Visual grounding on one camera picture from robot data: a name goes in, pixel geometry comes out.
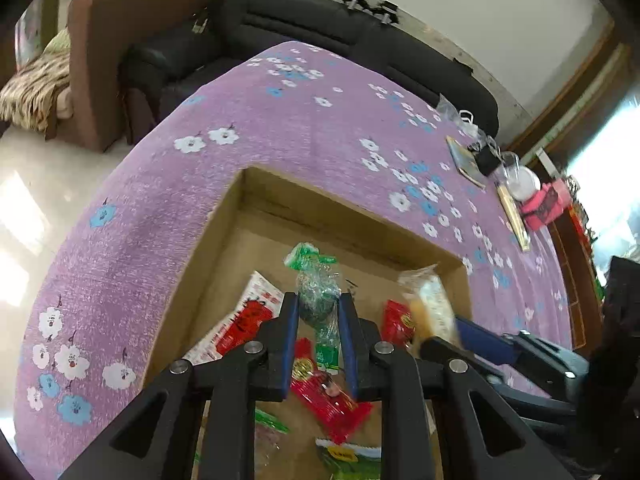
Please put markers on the cream yellow tube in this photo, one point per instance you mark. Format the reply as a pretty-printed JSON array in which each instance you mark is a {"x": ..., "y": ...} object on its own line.
[{"x": 513, "y": 214}]

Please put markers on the white red snack packet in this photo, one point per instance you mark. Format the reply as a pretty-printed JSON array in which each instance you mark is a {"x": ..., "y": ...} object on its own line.
[{"x": 260, "y": 302}]

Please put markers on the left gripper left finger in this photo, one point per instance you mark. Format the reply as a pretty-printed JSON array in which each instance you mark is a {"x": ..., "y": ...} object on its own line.
[{"x": 198, "y": 421}]

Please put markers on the pink covered bottle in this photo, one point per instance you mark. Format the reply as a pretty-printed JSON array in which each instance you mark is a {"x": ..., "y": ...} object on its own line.
[{"x": 546, "y": 205}]

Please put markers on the green snack bag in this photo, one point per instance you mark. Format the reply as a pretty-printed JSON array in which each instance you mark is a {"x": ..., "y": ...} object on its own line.
[{"x": 350, "y": 461}]

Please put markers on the small red snack packet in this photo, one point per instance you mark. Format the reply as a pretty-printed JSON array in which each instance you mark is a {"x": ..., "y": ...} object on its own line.
[{"x": 398, "y": 327}]

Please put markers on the white round jar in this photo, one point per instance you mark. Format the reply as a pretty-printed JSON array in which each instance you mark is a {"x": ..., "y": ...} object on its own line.
[{"x": 524, "y": 185}]

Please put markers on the black leather sofa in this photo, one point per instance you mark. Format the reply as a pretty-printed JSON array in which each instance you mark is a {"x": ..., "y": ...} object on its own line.
[{"x": 158, "y": 73}]

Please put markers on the wooden side cabinet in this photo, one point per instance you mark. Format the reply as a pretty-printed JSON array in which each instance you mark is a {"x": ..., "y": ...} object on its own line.
[{"x": 584, "y": 303}]

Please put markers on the cardboard box tray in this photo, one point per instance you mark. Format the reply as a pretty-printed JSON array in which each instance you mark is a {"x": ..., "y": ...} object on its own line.
[{"x": 338, "y": 265}]

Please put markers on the black small pouch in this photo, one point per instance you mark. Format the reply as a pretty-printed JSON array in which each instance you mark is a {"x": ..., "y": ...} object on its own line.
[{"x": 488, "y": 159}]

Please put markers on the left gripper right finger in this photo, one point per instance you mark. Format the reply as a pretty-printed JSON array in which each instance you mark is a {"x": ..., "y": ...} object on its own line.
[{"x": 438, "y": 417}]

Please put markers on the green twisted candy packet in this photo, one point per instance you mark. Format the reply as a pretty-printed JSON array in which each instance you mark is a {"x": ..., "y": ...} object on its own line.
[{"x": 318, "y": 292}]

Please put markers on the large red gold snack bag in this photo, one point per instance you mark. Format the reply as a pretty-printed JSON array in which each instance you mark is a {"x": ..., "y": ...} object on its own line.
[{"x": 337, "y": 412}]

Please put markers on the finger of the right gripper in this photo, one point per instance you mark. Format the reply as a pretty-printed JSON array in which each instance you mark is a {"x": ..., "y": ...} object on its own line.
[
  {"x": 525, "y": 404},
  {"x": 505, "y": 349}
]

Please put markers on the olive flat booklet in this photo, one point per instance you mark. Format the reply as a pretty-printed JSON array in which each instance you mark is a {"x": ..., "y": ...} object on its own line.
[{"x": 465, "y": 163}]

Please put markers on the purple floral tablecloth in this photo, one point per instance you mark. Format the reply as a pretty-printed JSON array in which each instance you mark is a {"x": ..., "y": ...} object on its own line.
[{"x": 295, "y": 108}]

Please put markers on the brown armchair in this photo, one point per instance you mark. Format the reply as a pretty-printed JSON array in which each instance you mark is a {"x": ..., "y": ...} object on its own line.
[{"x": 101, "y": 32}]

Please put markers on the leopard print blanket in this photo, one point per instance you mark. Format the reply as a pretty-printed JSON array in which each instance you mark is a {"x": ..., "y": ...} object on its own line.
[{"x": 38, "y": 95}]

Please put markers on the clear cracker packet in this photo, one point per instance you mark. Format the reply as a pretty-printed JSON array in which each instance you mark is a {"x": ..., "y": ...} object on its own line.
[{"x": 429, "y": 305}]

